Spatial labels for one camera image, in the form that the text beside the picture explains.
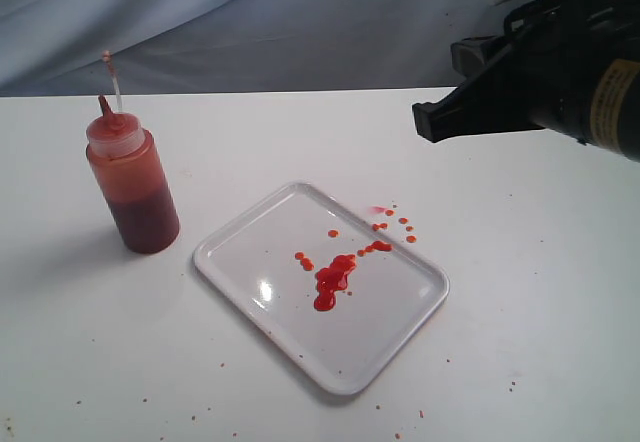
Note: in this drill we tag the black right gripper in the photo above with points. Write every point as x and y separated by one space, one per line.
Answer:
562 65

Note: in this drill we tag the white rectangular plastic tray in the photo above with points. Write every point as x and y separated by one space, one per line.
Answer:
336 293

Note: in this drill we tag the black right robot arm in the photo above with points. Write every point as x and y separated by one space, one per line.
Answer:
570 66

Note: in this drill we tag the red sauce squeeze bottle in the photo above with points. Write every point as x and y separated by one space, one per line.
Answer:
126 165

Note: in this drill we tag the grey backdrop cloth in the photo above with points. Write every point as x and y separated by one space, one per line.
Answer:
54 47

